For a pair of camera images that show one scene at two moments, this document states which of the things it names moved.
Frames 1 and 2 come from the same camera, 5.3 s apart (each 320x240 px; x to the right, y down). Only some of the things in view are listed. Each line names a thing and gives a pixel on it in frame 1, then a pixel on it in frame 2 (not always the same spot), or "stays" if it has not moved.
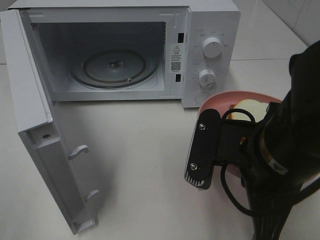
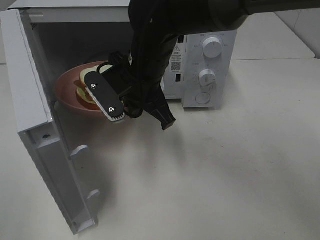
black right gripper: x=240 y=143 to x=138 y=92
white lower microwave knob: x=207 y=78 stays
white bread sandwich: x=258 y=109 to x=82 y=91
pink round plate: x=222 y=101 to x=66 y=90
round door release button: x=201 y=97 stays
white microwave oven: x=135 y=50 stays
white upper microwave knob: x=212 y=47 stays
